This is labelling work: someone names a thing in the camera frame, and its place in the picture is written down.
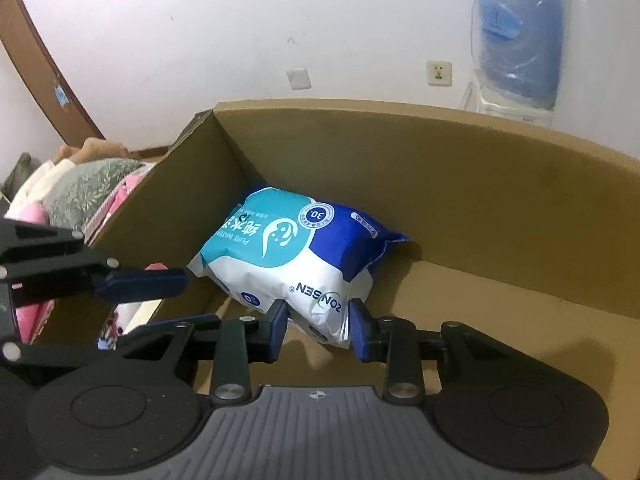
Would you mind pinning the green leaf pattern pillow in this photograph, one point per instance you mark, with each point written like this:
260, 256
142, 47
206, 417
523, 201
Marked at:
75, 200

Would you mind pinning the person lying on bed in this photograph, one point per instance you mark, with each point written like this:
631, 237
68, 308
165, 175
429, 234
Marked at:
39, 184

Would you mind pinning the white water dispenser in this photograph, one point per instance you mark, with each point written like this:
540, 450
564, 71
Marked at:
483, 99

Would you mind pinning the brown wooden door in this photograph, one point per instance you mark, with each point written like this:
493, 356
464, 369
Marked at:
40, 74

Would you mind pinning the blue water jug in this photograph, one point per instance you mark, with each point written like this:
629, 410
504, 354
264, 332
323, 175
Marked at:
519, 48

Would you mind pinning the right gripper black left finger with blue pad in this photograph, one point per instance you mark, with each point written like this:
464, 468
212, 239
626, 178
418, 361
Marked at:
230, 345

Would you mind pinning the white wall switch plate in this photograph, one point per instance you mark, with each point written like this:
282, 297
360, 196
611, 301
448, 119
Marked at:
299, 79

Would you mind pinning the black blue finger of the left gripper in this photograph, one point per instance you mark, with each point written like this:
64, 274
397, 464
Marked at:
131, 285

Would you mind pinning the pink floral bed quilt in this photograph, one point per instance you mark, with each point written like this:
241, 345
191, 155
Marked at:
77, 318

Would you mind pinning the blue mask on door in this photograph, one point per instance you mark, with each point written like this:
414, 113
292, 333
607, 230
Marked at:
61, 96

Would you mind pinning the white wall socket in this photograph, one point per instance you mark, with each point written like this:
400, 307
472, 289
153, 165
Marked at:
439, 73

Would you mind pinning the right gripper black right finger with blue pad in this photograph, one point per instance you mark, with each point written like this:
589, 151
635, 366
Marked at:
402, 348

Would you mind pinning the blue white wet wipes pack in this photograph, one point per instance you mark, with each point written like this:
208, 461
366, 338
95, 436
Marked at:
317, 256

